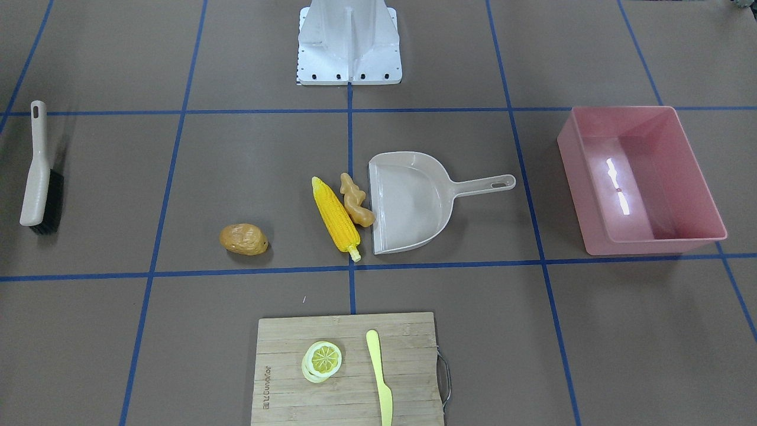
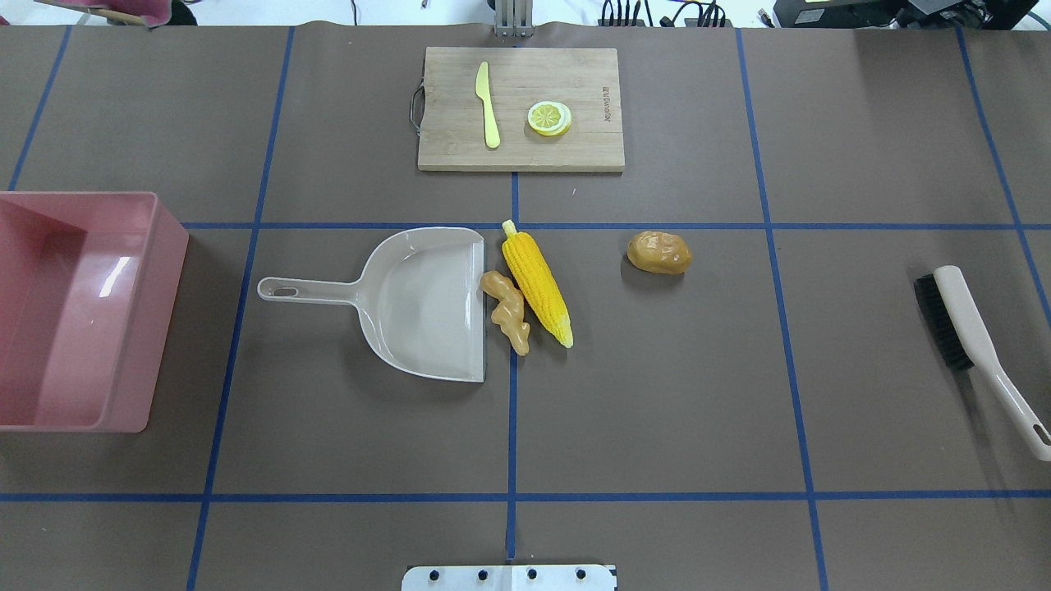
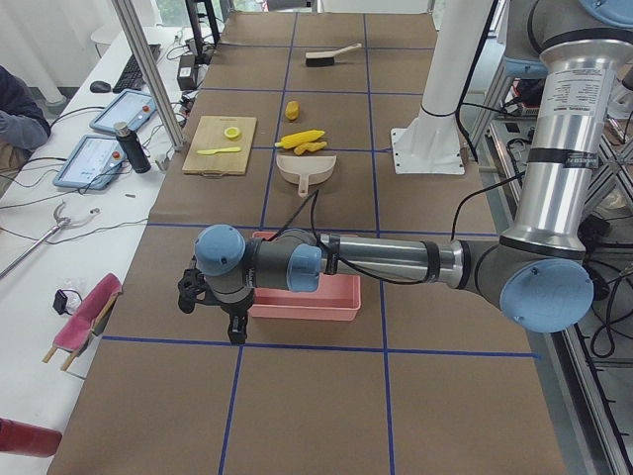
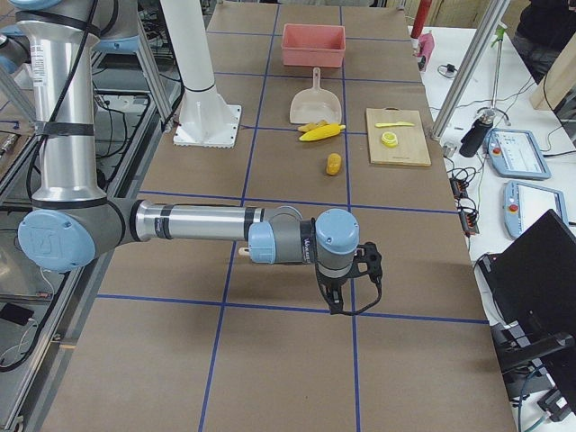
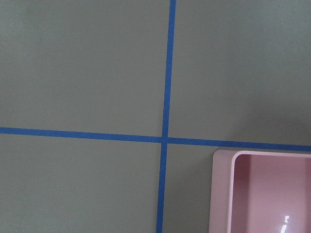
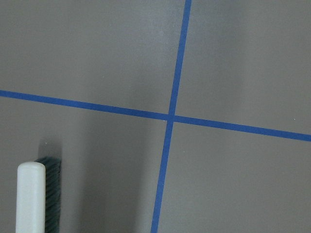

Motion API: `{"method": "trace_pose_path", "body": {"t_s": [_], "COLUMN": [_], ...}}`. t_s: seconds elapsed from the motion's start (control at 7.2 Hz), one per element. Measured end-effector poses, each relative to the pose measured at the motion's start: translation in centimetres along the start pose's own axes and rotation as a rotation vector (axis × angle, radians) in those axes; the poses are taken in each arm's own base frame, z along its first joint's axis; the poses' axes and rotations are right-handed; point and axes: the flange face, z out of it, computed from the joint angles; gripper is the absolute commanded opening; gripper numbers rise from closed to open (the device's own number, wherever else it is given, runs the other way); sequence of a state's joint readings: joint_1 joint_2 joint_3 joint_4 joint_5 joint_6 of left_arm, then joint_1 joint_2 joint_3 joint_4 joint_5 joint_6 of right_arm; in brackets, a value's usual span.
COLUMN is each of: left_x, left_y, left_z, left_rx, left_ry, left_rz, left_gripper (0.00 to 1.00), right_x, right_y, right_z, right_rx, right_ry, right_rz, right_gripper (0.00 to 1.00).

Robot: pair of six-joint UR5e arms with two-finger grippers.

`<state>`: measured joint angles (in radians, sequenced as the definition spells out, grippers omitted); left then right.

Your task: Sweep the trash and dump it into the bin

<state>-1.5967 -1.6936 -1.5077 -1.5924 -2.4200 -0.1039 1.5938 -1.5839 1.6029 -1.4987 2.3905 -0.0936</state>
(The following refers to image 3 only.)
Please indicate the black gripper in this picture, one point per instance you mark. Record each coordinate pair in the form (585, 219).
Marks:
(235, 313)

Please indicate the beige plastic dustpan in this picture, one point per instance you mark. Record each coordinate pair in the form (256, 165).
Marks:
(304, 171)

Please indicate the yellow toy corn cob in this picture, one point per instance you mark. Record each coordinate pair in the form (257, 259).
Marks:
(293, 140)

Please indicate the orange toy ginger root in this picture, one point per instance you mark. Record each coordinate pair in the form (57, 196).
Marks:
(309, 147)

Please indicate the toy potato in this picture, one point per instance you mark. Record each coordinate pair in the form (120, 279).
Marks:
(292, 111)

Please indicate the beige hand brush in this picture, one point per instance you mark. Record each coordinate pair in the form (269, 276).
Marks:
(327, 58)

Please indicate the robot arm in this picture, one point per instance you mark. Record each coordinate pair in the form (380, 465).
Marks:
(533, 272)

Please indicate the pink plastic bin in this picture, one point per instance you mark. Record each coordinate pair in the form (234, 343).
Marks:
(312, 295)

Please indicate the small black clip device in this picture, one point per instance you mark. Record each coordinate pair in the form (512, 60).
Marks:
(60, 301)

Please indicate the yellow toy knife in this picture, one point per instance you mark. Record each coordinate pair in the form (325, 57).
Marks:
(213, 151)

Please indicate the bamboo cutting board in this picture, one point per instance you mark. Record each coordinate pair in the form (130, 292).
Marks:
(210, 134)

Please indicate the metal grabber tool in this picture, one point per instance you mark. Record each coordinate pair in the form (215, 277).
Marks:
(61, 222)

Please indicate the yellow toy lemon slice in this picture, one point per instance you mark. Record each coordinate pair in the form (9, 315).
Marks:
(232, 133)

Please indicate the black water bottle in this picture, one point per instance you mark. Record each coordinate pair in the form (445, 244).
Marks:
(130, 144)

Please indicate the near teach pendant tablet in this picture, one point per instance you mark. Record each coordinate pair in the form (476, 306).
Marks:
(92, 165)

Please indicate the teach pendant tablet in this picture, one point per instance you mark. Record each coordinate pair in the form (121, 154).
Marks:
(92, 165)
(134, 108)

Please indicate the far teach pendant tablet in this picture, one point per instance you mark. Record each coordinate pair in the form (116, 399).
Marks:
(134, 108)

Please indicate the black power adapter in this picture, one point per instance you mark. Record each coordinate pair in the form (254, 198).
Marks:
(187, 75)

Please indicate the red bottle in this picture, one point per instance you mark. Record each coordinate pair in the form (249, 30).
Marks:
(24, 439)

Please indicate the black keyboard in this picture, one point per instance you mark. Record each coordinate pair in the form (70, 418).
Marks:
(131, 77)

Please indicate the black computer mouse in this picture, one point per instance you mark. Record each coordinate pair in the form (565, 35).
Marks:
(99, 86)

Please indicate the person in dark jacket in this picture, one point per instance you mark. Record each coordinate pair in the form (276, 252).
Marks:
(23, 124)

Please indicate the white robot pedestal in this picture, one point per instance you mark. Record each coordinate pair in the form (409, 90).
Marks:
(430, 144)

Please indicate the aluminium frame post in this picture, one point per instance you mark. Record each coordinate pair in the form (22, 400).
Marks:
(137, 41)

